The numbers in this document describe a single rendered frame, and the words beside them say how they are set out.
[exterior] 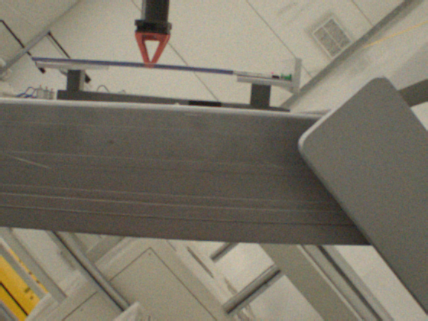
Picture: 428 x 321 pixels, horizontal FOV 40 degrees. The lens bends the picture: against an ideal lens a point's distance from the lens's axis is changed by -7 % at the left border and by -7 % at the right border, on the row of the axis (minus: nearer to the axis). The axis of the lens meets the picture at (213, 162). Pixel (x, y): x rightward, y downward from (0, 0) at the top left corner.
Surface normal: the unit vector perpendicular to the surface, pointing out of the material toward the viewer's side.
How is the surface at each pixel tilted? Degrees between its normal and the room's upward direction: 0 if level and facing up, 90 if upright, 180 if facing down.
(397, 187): 90
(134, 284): 90
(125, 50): 90
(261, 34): 90
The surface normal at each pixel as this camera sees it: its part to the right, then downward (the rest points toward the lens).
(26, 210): 0.07, 0.06
